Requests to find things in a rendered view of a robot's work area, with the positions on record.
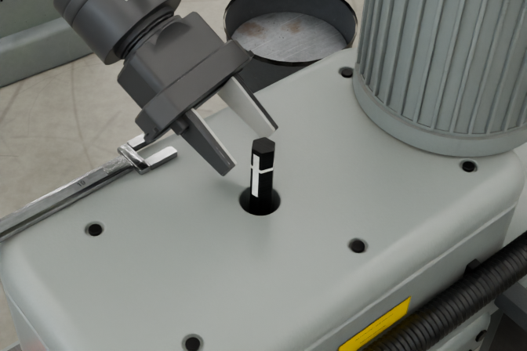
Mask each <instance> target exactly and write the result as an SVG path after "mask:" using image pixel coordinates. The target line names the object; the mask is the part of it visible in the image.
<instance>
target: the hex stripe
mask: <svg viewBox="0 0 527 351"><path fill-rule="evenodd" d="M259 160H260V158H259V157H257V156H256V155H255V154H254V155H253V191H252V194H253V195H254V196H256V197H257V195H258V178H259Z"/></svg>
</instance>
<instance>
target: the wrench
mask: <svg viewBox="0 0 527 351"><path fill-rule="evenodd" d="M145 135H146V134H145V133H143V134H141V135H139V136H137V137H135V138H133V139H131V140H130V141H128V142H127V143H125V144H123V145H122V146H120V147H118V149H117V151H118V153H119V154H120V155H119V156H118V157H116V158H114V159H112V160H110V161H108V162H106V163H105V164H103V165H101V166H99V167H97V168H95V169H93V170H92V171H90V172H87V173H86V174H84V175H81V176H80V177H78V178H77V179H74V180H72V181H70V182H69V183H67V184H65V185H63V186H61V187H59V188H57V189H55V190H54V191H52V192H50V193H48V194H46V195H44V196H42V197H40V198H39V199H37V200H35V201H32V202H31V203H29V204H27V205H25V206H23V207H22V208H19V209H17V210H16V211H14V212H12V213H10V214H8V215H6V216H4V217H3V218H1V219H0V243H1V242H3V241H5V240H7V239H8V238H10V237H12V236H14V235H16V234H17V233H19V232H21V231H23V230H25V229H27V228H28V227H30V226H33V225H34V224H35V223H38V222H40V221H42V220H43V219H45V218H47V217H49V216H51V215H52V214H54V213H56V212H58V211H60V210H61V209H63V208H66V207H67V206H69V205H70V204H73V203H75V202H76V201H78V200H80V199H82V198H84V197H86V196H87V195H89V194H91V193H93V192H95V191H96V190H98V189H100V188H102V187H104V186H106V185H107V184H109V183H112V182H113V181H115V180H116V179H119V178H121V177H122V176H124V175H126V174H128V173H130V172H131V171H133V169H135V170H136V171H137V172H138V173H139V174H140V175H143V174H144V173H146V172H149V171H150V170H151V171H152V170H154V169H156V168H157V167H159V166H161V165H163V164H165V163H166V162H168V161H171V160H172V159H173V158H175V157H177V151H176V150H175V149H174V148H173V147H166V148H165V149H164V150H161V151H159V152H157V153H156V154H154V155H152V156H150V157H148V158H146V159H145V160H144V159H143V158H142V157H141V156H140V155H139V154H138V153H137V152H136V151H138V150H140V149H142V148H144V147H145V146H147V145H149V144H151V143H153V142H155V141H156V140H155V141H153V140H152V141H150V142H149V143H147V142H146V141H145V140H144V139H143V138H144V136H145Z"/></svg>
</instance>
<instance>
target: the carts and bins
mask: <svg viewBox="0 0 527 351"><path fill-rule="evenodd" d="M229 7H230V8H229ZM226 12H227V14H226V18H225V27H226V28H225V27H224V32H225V33H226V38H227V41H229V40H237V42H238V43H239V44H240V45H241V46H242V47H243V48H244V50H245V51H246V52H248V51H249V50H251V51H252V52H253V53H254V54H255V55H254V56H253V58H252V59H251V61H250V62H248V63H247V64H246V65H245V66H244V67H243V70H242V71H241V72H240V73H239V75H240V76H241V77H242V78H243V79H244V83H245V84H246V85H247V86H248V87H249V89H250V90H251V92H252V93H255V92H258V91H260V90H261V89H264V88H266V87H268V86H269V85H272V84H274V83H275V82H277V81H280V80H282V79H283V78H286V77H288V76H290V75H291V74H294V73H296V72H297V71H300V70H302V69H304V68H305V67H308V66H310V65H312V64H313V63H316V62H318V61H319V60H322V59H324V58H326V57H327V56H329V55H331V54H333V53H335V52H338V51H340V50H343V49H349V48H352V45H353V42H354V40H355V37H356V35H357V32H356V34H355V26H356V24H357V31H358V20H357V17H356V14H355V11H354V10H353V9H352V8H351V6H350V4H349V3H348V2H346V1H345V0H231V1H230V2H229V4H228V5H227V7H226V9H225V12H224V16H225V13H226ZM354 18H355V20H354ZM355 21H356V23H355ZM354 35H355V36H354Z"/></svg>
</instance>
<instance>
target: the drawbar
mask: <svg viewBox="0 0 527 351"><path fill-rule="evenodd" d="M274 152H275V142H274V141H272V140H270V139H268V138H267V137H263V138H259V139H255V140H253V145H252V154H251V165H252V166H253V155H254V154H255V155H256V156H257V157H259V158H260V160H259V170H260V171H263V170H266V169H269V168H273V165H274ZM273 176H274V169H273V170H272V171H269V172H264V173H259V178H258V195H257V197H256V196H254V195H253V194H252V191H253V169H252V168H251V176H250V199H249V214H252V215H269V214H271V202H272V189H273Z"/></svg>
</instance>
